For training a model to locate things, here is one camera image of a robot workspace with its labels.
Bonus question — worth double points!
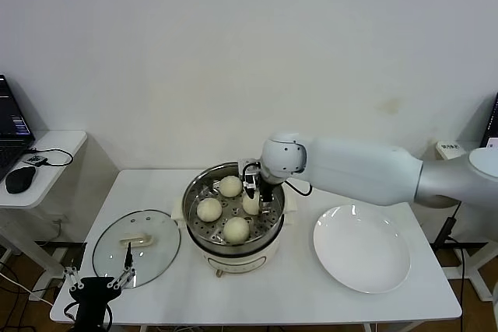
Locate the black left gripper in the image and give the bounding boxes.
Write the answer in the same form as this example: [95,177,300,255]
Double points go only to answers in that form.
[63,241,137,306]

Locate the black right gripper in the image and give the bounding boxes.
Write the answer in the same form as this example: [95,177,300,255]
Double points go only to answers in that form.
[241,170,275,218]

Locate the white steamed baozi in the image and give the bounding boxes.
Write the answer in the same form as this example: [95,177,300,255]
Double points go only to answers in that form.
[196,197,223,223]
[223,216,251,244]
[217,175,244,198]
[242,191,261,216]

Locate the glass lid cream handle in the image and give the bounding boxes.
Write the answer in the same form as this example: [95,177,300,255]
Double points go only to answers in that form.
[92,209,182,289]

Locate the black computer mouse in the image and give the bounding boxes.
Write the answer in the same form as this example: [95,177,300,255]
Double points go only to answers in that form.
[5,166,37,195]

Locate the stainless steel steamer basket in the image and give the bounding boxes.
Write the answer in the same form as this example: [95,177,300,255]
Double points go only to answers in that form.
[181,161,286,246]

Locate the cream electric cooking pot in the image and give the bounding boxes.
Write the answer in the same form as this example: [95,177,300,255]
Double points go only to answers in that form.
[170,187,299,279]

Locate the white round plate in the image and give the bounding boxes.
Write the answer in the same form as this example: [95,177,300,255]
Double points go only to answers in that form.
[313,204,412,295]

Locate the black laptop pink windows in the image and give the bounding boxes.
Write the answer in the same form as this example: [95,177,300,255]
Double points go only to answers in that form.
[0,74,37,183]

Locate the black laptop dark screen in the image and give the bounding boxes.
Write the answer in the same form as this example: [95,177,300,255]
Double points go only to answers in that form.
[480,92,498,150]

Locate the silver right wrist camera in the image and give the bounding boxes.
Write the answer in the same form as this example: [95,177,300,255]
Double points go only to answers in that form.
[237,158,261,173]

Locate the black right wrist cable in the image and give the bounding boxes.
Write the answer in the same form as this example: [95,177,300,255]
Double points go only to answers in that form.
[285,180,314,197]

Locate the white floor cable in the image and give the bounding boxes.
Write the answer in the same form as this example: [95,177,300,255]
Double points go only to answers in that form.
[0,271,55,308]

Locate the thin black laptop cable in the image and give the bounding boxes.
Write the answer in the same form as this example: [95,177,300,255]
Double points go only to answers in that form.
[23,148,74,168]

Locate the black cable with adapter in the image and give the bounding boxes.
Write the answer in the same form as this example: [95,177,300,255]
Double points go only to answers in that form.
[433,204,489,332]

